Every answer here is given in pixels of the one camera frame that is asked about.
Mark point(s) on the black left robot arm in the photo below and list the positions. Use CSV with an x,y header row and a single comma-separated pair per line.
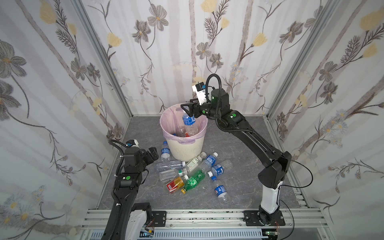
x,y
128,178

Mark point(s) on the red yellow drink bottle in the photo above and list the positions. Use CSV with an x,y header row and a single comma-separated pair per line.
x,y
175,184

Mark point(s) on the clear bottle lying left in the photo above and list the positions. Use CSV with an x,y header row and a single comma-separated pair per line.
x,y
170,165

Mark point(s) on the small blue label bottle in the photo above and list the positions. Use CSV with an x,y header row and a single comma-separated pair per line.
x,y
220,168

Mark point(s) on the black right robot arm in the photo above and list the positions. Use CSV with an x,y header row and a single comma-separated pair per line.
x,y
215,105

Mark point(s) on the blue label bottle white cap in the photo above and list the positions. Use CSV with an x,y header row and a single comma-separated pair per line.
x,y
208,162

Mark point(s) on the upright blue label water bottle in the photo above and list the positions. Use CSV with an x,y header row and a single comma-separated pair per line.
x,y
165,152

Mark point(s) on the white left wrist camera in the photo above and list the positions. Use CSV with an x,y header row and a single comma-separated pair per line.
x,y
132,143

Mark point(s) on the pepsi bottle white cap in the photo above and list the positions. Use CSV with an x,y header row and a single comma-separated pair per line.
x,y
191,126

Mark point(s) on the white green label bottle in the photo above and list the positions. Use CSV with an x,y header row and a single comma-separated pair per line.
x,y
194,163

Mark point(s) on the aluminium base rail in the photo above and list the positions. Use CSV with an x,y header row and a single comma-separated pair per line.
x,y
295,224

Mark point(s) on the white slotted cable duct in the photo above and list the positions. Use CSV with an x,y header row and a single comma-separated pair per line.
x,y
204,234

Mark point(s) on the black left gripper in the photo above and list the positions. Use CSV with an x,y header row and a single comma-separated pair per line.
x,y
151,154

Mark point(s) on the pepsi bottle blue cap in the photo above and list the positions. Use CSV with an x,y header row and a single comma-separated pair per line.
x,y
220,190

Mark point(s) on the pink bin liner bag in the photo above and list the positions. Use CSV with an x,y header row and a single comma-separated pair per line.
x,y
171,120

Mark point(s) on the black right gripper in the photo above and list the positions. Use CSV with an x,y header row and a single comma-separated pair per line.
x,y
194,108

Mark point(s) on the cream plastic waste bin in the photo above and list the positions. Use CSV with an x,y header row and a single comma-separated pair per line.
x,y
185,152

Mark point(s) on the green bottle lying centre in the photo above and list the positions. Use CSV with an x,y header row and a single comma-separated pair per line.
x,y
193,181

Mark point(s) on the clear bottle green cap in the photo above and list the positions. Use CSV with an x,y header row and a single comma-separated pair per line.
x,y
169,175

